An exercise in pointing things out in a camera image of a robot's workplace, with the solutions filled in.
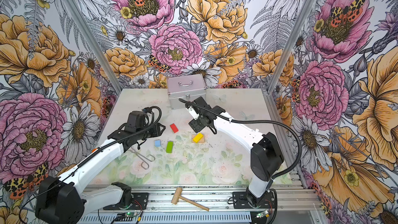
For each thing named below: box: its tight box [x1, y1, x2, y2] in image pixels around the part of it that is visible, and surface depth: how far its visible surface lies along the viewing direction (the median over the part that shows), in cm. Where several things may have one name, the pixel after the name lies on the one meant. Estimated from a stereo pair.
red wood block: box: [169, 122, 179, 134], surface depth 101 cm
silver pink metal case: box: [166, 73, 207, 110], surface depth 107 cm
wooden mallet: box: [171, 186, 210, 212], surface depth 76 cm
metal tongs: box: [129, 149, 156, 171], surface depth 89 cm
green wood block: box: [165, 140, 174, 154], surface depth 93 cm
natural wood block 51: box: [191, 134, 205, 144], surface depth 96 cm
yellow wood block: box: [192, 132, 204, 144], surface depth 96 cm
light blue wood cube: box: [154, 139, 162, 148], surface depth 95 cm
